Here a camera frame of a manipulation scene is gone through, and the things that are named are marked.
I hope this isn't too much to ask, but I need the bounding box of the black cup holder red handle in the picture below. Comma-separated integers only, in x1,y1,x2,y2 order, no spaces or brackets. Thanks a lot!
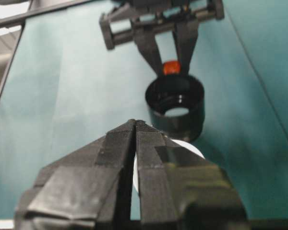
145,61,206,142

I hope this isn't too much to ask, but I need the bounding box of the blue-green table cloth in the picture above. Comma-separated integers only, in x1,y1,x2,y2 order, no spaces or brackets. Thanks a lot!
0,0,288,230

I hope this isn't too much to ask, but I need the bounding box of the grey metal frame bar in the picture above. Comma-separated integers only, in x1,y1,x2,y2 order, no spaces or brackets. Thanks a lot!
0,0,93,31

